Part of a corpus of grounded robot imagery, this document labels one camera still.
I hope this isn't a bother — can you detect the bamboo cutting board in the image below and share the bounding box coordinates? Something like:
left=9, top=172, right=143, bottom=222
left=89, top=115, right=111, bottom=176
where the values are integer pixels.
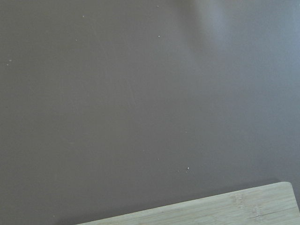
left=90, top=182, right=300, bottom=225

